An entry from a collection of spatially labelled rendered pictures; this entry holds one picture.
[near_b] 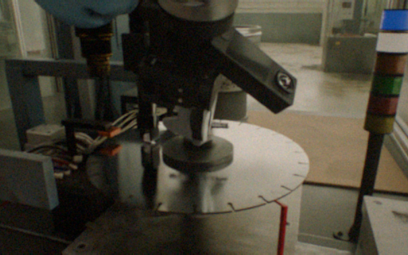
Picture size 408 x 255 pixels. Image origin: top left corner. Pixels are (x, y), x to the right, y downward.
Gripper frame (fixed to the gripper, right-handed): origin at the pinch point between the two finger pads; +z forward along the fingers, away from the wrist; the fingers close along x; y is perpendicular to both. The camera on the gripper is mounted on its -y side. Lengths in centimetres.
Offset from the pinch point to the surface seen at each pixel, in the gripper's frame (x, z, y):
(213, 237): 9.4, 9.5, -4.9
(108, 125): -2.3, 6.5, 16.6
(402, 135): -52, 40, -53
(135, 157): 3.2, 4.7, 9.4
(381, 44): -20.3, -8.0, -21.7
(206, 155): 1.0, 2.2, -0.9
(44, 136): -8.0, 26.2, 39.0
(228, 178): 4.9, 0.3, -4.8
